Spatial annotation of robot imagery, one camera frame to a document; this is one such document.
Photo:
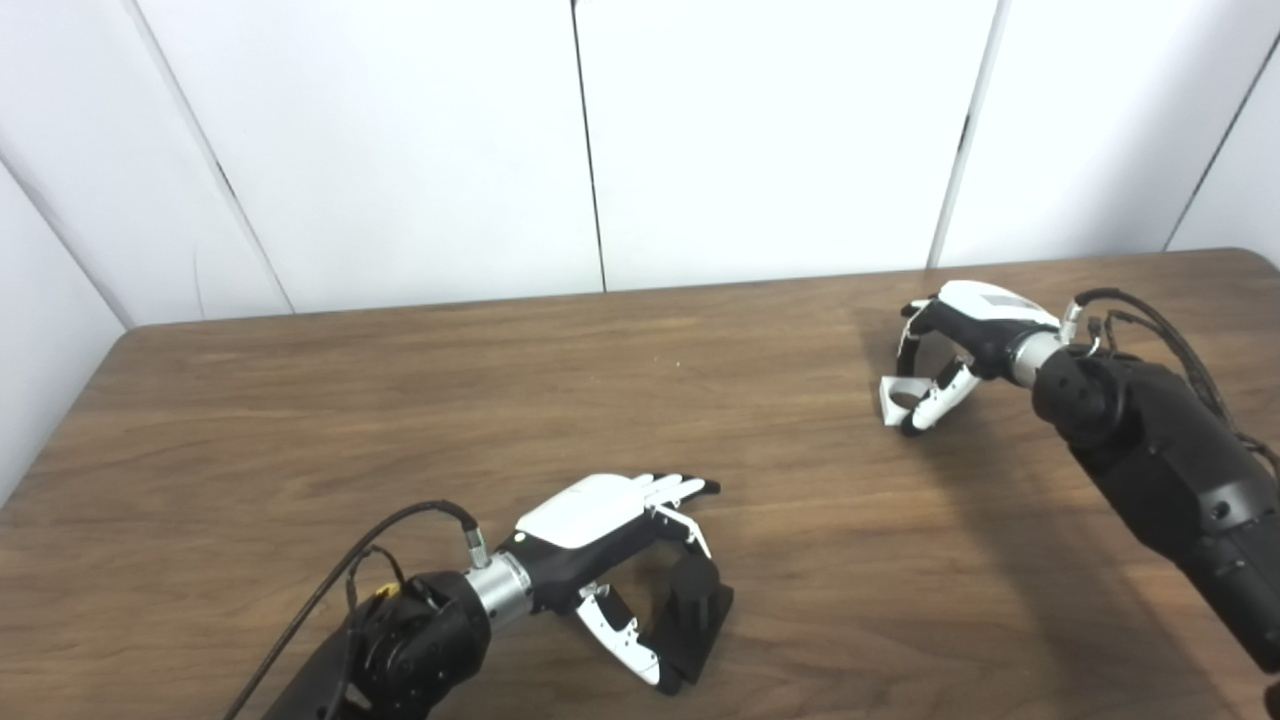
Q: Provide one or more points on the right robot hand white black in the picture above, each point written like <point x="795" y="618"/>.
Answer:
<point x="985" y="315"/>

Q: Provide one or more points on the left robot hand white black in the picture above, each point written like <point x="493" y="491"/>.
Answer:
<point x="590" y="510"/>

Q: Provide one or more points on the white square piece with hole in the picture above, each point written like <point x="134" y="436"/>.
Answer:
<point x="890" y="408"/>

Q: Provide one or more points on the black peg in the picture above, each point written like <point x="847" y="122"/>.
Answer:
<point x="695" y="620"/>

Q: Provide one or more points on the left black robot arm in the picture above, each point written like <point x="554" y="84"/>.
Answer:
<point x="400" y="650"/>

